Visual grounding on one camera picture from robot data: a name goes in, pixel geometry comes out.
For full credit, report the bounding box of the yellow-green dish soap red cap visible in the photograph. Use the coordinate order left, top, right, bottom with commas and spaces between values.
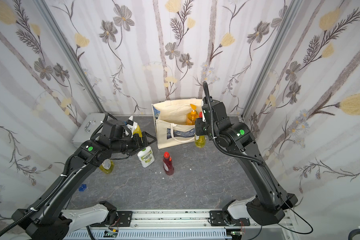
195, 112, 206, 148

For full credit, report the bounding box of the red dish soap bottle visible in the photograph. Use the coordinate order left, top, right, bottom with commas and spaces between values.
163, 152, 175, 176

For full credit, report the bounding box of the orange pump soap bottle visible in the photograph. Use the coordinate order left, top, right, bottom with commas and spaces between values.
186, 104, 199, 126

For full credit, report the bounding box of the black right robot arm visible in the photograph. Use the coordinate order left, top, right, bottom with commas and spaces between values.
195, 98, 298, 226

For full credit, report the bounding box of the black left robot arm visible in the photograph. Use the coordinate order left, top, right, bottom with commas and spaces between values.
0, 132, 157, 240

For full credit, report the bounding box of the large yellow pump soap bottle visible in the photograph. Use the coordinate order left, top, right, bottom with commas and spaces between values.
126, 116, 143, 138

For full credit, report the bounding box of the cream starry night tote bag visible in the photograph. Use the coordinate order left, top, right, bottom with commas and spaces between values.
152, 99, 202, 149

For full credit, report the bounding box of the white bottle green cap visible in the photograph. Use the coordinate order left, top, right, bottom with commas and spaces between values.
137, 146, 155, 168

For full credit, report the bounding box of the silver metal case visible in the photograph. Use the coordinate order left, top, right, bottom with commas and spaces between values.
72, 113, 106, 148

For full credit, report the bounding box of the small blue object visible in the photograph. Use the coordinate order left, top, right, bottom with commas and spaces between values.
78, 184, 87, 192

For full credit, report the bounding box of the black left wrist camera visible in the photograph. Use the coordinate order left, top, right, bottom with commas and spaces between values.
101, 119, 127, 141

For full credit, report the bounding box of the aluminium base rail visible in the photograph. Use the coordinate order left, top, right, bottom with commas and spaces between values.
65, 209, 299, 240

